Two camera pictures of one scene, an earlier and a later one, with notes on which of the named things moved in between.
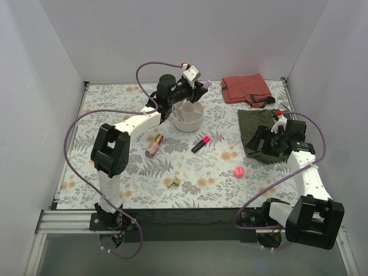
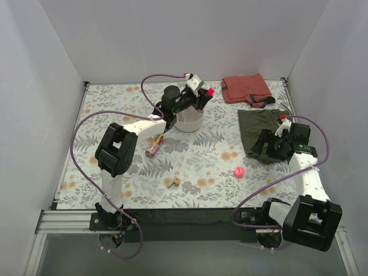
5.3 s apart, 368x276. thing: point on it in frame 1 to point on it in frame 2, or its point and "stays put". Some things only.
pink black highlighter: x=206 y=140 to x=210 y=91
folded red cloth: x=250 y=88 stays put
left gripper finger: x=199 y=91 to x=203 y=98
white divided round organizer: x=187 y=116 stays put
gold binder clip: x=175 y=180 stays put
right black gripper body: x=261 y=141 stays put
